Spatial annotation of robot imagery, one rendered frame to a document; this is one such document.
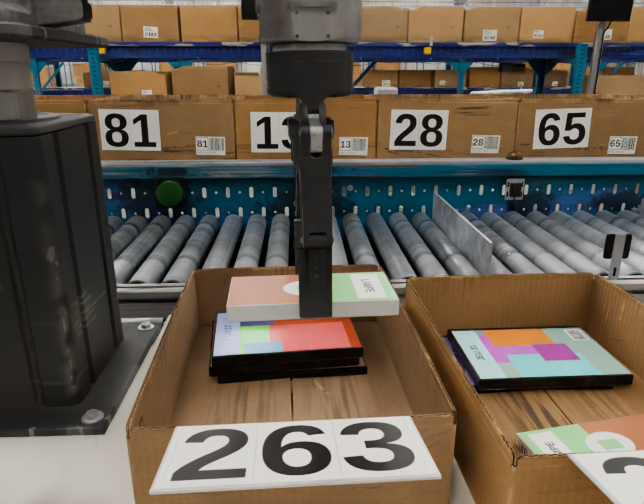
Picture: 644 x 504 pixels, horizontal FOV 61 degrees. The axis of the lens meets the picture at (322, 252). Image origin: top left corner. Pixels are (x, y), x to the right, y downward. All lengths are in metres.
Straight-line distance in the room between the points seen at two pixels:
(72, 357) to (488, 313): 0.56
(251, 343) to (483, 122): 1.09
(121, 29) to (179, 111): 4.80
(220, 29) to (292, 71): 5.66
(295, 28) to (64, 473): 0.47
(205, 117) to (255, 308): 1.10
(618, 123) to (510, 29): 4.74
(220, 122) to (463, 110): 0.67
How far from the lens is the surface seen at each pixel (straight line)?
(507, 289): 0.84
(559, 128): 1.71
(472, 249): 1.21
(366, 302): 0.51
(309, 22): 0.46
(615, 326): 0.85
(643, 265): 1.32
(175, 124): 1.58
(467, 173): 1.57
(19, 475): 0.65
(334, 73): 0.47
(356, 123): 1.55
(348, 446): 0.44
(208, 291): 0.84
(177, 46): 6.13
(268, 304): 0.50
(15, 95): 0.68
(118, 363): 0.79
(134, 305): 1.07
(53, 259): 0.65
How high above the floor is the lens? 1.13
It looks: 19 degrees down
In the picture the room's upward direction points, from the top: straight up
